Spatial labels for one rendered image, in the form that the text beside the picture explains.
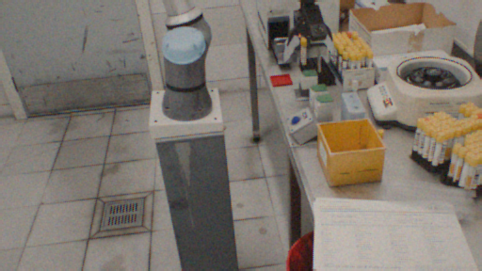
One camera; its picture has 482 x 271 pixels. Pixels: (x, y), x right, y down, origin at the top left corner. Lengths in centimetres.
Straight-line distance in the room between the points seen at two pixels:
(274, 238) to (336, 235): 124
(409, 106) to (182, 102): 62
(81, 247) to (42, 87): 137
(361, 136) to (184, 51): 52
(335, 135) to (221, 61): 214
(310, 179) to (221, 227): 50
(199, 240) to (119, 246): 78
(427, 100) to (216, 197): 68
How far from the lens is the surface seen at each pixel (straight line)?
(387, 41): 165
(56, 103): 348
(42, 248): 250
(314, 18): 140
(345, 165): 115
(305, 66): 169
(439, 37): 172
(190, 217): 158
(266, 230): 231
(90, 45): 325
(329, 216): 109
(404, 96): 136
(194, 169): 146
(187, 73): 133
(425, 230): 109
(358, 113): 128
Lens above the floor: 164
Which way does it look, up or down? 34 degrees down
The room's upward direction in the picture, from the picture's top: 5 degrees counter-clockwise
